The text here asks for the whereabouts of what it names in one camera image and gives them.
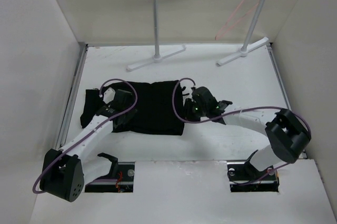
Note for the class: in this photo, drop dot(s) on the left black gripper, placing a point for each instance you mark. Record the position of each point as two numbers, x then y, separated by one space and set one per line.
131 113

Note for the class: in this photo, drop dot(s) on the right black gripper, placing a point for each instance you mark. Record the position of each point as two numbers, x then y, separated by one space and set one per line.
188 104

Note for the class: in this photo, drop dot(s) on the black trousers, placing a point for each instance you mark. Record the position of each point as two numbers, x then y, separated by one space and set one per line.
155 114

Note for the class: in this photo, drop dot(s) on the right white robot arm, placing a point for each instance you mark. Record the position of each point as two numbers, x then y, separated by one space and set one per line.
287 134

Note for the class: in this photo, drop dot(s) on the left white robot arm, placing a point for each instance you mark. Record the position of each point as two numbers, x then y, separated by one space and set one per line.
67 171

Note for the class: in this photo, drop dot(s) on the white and metal clothes rack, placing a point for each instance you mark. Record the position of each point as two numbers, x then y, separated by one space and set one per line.
246 48

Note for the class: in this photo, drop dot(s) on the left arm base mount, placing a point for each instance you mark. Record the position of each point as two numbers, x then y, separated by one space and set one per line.
121 181

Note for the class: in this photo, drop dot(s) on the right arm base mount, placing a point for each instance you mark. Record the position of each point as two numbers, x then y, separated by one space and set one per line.
244 178

